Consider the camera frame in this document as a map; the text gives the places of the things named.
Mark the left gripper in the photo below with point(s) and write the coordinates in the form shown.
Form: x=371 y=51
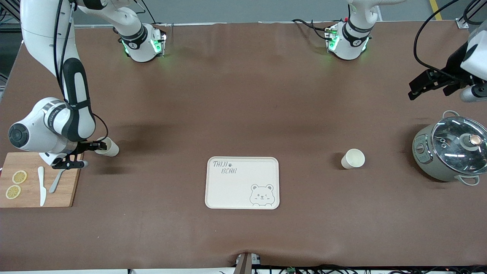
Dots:
x=454 y=65

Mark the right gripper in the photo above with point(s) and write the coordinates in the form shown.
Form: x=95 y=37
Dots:
x=84 y=145

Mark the white IKEA cup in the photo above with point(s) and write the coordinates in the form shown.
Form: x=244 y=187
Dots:
x=111 y=149
x=354 y=158

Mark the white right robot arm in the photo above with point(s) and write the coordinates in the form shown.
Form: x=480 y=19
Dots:
x=45 y=38

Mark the wooden cutting board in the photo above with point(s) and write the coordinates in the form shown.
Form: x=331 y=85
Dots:
x=74 y=190

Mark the grey plastic knife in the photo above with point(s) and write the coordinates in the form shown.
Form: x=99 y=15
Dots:
x=56 y=182

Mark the glass pot lid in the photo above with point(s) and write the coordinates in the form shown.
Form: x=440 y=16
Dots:
x=452 y=140

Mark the white plastic knife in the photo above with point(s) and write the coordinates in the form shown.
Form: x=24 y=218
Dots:
x=42 y=186

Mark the grey pot with glass lid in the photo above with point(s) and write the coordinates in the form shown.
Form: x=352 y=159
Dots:
x=424 y=160

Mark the lemon slice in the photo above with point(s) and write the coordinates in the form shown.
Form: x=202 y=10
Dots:
x=19 y=177
x=13 y=191

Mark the cream bear print tray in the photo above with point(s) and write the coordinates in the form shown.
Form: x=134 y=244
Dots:
x=236 y=190

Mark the brown table cover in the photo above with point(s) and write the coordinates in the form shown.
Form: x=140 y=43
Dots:
x=243 y=95

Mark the black left camera bracket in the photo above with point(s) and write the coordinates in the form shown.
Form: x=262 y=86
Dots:
x=473 y=78

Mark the black camera bracket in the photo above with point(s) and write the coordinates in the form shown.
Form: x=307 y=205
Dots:
x=473 y=78
x=66 y=164

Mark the black right camera bracket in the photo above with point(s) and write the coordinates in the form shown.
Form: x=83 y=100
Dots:
x=66 y=164

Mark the aluminium frame post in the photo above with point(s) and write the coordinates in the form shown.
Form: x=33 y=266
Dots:
x=462 y=23
x=9 y=15

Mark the grey camera mounting post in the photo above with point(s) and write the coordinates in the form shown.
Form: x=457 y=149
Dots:
x=243 y=264

